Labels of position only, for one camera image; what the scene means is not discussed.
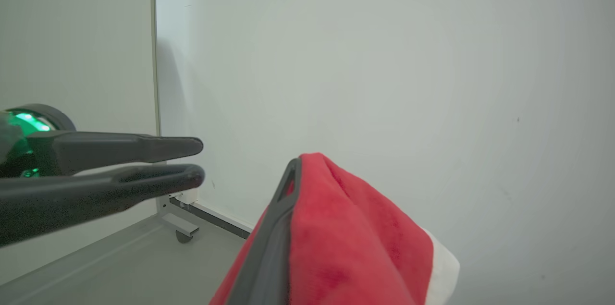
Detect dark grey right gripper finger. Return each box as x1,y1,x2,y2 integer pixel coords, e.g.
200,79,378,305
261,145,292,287
226,159,302,305

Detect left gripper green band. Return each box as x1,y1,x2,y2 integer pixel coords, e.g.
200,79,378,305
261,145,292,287
0,103,206,248

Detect red garment with white trim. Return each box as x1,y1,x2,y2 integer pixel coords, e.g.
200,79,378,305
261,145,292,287
209,153,460,305

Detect white bracket box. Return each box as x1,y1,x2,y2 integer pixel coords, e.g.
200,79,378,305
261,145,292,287
175,189,199,205

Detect grey metal frame foot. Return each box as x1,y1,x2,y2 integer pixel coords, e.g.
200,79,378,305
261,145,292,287
0,0,200,291

